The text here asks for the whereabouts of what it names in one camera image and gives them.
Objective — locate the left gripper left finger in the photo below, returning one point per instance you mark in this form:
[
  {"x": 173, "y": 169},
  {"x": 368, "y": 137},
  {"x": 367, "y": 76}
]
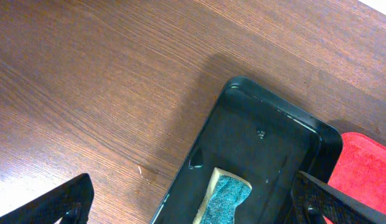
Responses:
[{"x": 68, "y": 203}]

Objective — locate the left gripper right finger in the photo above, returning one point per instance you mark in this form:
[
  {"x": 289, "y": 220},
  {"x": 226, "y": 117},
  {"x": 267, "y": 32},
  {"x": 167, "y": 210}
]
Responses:
[{"x": 315, "y": 202}]

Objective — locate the green and yellow sponge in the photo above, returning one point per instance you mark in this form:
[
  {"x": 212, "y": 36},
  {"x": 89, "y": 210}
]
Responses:
[{"x": 225, "y": 192}]

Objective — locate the red plastic tray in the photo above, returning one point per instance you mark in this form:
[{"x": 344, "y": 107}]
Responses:
[{"x": 360, "y": 171}]

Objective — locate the black plastic tray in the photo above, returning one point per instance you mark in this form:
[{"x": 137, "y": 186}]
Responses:
[{"x": 258, "y": 136}]

